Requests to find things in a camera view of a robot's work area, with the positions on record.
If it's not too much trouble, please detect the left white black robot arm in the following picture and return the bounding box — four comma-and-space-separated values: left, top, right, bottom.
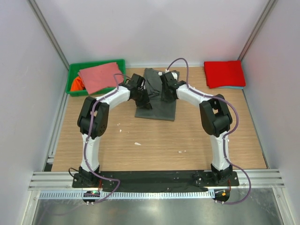
72, 74, 152, 188

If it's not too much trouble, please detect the green plastic bin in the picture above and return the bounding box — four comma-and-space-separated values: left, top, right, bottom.
66, 59, 126, 97

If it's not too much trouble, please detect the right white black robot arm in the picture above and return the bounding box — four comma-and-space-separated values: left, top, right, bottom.
160, 72, 233, 186

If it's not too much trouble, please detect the grey t shirt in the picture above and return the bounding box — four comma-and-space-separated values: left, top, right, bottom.
135, 68, 176, 121

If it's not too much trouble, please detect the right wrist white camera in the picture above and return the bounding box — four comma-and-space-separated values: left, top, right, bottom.
165, 69, 178, 80

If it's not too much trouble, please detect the white slotted cable duct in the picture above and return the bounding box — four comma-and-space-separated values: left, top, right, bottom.
39, 189, 215, 200

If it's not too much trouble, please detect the aluminium frame rail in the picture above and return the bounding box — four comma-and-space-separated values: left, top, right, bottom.
28, 171, 75, 191

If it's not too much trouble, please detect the red folded t shirt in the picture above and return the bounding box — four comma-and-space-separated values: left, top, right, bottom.
203, 60, 246, 89

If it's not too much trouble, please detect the pink folded t shirt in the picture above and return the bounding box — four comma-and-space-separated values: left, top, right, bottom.
78, 62, 124, 94

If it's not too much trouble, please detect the light blue folded t shirt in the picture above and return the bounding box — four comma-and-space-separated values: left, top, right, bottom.
219, 86, 244, 90

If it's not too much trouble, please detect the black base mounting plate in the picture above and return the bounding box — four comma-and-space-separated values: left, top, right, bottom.
72, 170, 240, 193

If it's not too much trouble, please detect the orange t shirt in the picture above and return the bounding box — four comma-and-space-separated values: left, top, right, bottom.
70, 76, 85, 92

